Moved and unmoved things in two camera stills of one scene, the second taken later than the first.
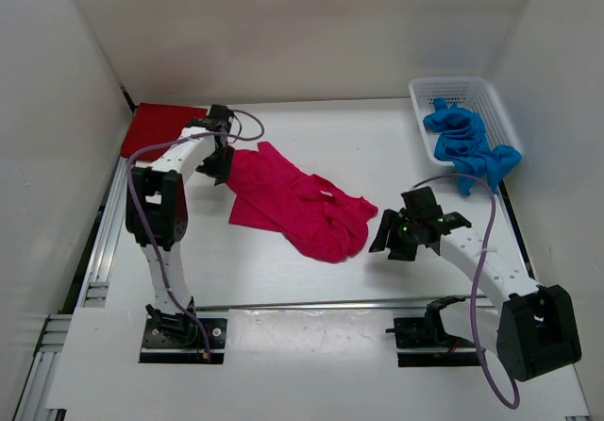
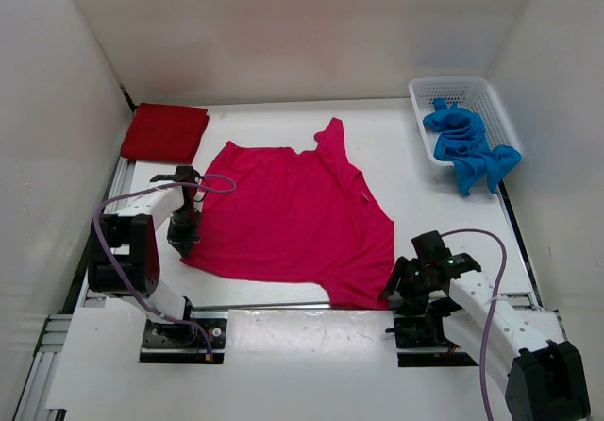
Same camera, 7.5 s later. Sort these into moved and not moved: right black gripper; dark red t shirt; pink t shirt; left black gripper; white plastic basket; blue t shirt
Moved: pink t shirt; right black gripper; left black gripper
Not moved: blue t shirt; white plastic basket; dark red t shirt
